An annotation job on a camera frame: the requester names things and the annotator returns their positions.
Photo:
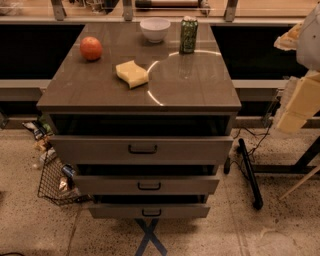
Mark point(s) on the black wire basket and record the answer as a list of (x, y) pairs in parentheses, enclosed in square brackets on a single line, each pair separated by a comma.
[(57, 185)]

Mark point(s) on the top grey drawer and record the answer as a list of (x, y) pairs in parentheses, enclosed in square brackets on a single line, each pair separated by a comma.
[(133, 150)]

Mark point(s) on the middle grey drawer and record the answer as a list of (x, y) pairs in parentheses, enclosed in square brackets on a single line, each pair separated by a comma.
[(146, 185)]

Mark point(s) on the white bowl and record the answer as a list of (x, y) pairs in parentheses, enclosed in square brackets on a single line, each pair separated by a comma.
[(155, 29)]

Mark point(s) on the green soda can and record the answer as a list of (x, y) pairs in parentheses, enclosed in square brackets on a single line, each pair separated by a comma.
[(188, 34)]

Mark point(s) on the snack bag pile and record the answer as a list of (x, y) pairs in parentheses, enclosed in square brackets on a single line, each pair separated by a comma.
[(42, 134)]

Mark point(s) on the grey drawer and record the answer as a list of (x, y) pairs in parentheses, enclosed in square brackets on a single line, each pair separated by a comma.
[(117, 211), (146, 185), (133, 150)]

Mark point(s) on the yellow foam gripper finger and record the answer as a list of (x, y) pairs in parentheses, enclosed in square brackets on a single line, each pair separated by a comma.
[(300, 101)]

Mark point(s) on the red apple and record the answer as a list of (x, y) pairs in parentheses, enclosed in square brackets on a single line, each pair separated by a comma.
[(90, 48)]

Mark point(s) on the yellow sponge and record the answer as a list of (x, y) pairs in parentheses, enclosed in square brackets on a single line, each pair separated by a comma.
[(132, 74)]

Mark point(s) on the grey drawer cabinet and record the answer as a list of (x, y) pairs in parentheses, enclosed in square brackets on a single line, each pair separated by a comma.
[(186, 96)]

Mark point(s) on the bottom grey drawer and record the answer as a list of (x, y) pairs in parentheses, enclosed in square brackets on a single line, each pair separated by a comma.
[(117, 211)]

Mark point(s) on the black metal stand leg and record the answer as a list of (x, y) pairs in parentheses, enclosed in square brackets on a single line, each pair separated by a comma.
[(258, 201)]

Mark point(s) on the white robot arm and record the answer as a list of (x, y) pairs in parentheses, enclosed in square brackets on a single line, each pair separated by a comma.
[(304, 38)]

